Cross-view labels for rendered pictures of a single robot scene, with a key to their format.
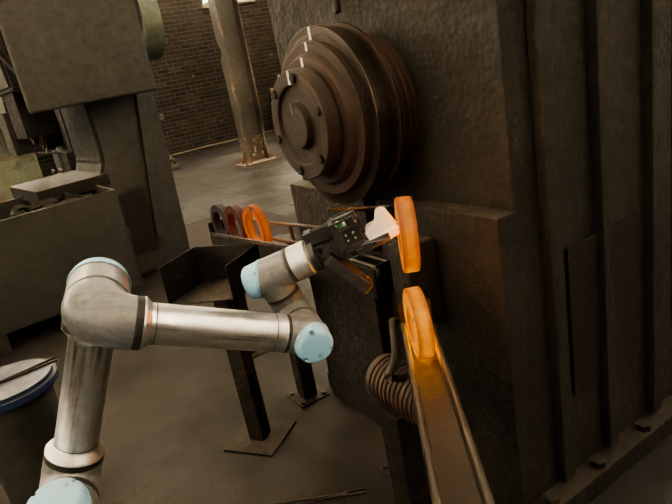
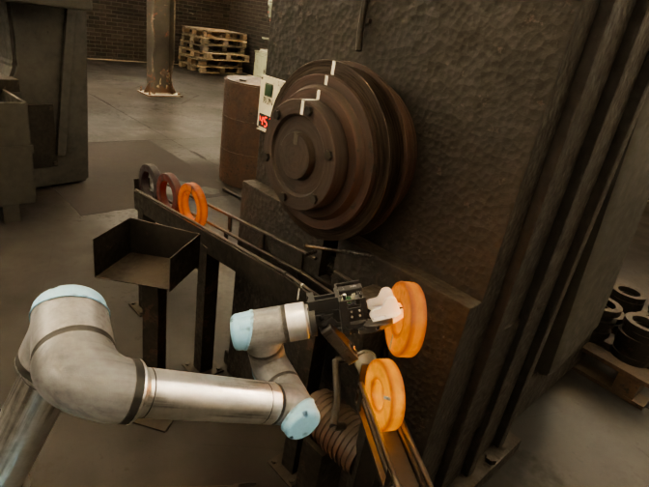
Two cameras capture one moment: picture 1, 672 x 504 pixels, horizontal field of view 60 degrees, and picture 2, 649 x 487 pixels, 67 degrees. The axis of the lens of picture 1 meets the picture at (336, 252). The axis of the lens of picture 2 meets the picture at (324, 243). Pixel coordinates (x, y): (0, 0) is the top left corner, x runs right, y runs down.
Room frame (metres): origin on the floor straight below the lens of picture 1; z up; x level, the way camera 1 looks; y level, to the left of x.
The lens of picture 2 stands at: (0.35, 0.28, 1.44)
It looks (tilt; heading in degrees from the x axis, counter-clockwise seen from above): 24 degrees down; 343
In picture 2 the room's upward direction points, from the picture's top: 9 degrees clockwise
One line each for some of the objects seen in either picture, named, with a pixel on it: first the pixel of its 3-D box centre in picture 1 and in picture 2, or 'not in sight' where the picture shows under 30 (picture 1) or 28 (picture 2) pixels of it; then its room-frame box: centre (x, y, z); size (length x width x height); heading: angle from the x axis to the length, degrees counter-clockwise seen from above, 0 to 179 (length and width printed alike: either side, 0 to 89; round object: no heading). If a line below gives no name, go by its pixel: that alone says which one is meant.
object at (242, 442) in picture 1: (233, 350); (149, 328); (1.87, 0.42, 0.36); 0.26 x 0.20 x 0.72; 65
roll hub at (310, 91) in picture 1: (304, 124); (301, 155); (1.55, 0.02, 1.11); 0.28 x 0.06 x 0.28; 30
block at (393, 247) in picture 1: (417, 282); (366, 329); (1.41, -0.19, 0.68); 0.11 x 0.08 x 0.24; 120
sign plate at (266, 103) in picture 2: not in sight; (284, 110); (1.95, 0.01, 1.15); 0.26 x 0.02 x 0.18; 30
